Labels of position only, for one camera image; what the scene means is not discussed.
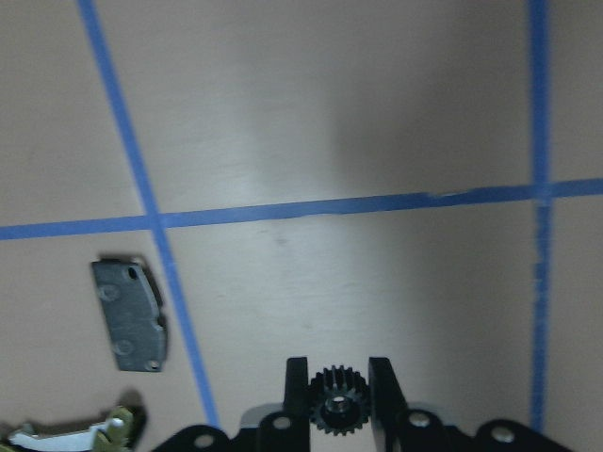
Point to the olive brake shoe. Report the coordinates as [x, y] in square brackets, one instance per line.
[116, 429]

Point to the small black bearing gear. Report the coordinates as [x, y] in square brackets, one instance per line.
[339, 400]

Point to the black brake pad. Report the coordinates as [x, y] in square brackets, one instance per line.
[135, 325]

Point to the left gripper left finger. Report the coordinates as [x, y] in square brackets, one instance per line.
[296, 404]

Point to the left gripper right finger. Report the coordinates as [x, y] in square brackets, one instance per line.
[387, 404]

